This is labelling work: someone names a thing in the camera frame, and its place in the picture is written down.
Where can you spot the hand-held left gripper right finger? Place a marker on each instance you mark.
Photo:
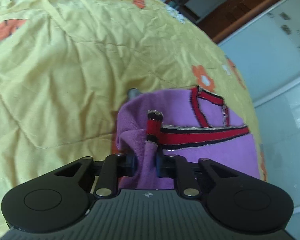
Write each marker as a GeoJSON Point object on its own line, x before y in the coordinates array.
{"type": "Point", "coordinates": [162, 167]}

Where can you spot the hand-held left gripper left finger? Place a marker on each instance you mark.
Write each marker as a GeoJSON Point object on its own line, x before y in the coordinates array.
{"type": "Point", "coordinates": [131, 165]}

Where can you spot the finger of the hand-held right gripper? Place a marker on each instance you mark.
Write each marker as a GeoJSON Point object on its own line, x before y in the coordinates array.
{"type": "Point", "coordinates": [133, 93]}

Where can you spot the purple sweater with red trim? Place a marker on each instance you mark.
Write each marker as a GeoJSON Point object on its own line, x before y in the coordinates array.
{"type": "Point", "coordinates": [215, 152]}

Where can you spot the yellow floral bedsheet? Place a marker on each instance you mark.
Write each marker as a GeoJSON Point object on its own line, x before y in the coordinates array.
{"type": "Point", "coordinates": [65, 80]}

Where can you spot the brown wooden furniture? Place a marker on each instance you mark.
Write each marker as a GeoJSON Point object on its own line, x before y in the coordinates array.
{"type": "Point", "coordinates": [240, 7]}

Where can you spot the white cabinet with floral decals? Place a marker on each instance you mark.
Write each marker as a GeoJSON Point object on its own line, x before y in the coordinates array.
{"type": "Point", "coordinates": [272, 50]}

